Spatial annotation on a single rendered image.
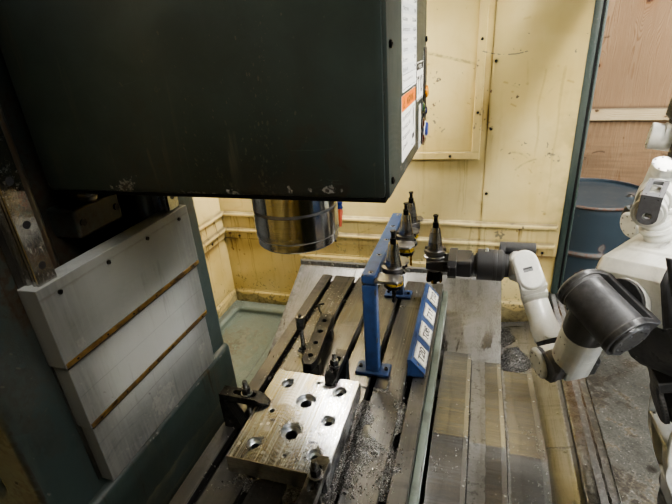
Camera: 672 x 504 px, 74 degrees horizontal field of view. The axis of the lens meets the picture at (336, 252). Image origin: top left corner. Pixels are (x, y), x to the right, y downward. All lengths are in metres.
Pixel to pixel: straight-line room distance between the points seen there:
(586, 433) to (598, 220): 1.61
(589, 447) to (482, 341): 0.57
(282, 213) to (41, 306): 0.48
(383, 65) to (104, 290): 0.75
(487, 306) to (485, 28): 1.01
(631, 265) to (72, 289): 1.12
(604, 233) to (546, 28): 1.43
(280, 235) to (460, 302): 1.21
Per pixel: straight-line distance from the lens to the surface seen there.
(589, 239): 2.88
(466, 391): 1.55
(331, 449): 1.06
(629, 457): 2.59
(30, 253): 0.98
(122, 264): 1.12
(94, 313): 1.08
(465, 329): 1.83
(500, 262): 1.29
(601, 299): 1.00
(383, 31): 0.64
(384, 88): 0.64
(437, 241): 1.29
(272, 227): 0.80
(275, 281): 2.24
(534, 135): 1.80
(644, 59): 3.45
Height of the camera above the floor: 1.78
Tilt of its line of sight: 25 degrees down
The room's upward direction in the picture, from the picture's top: 4 degrees counter-clockwise
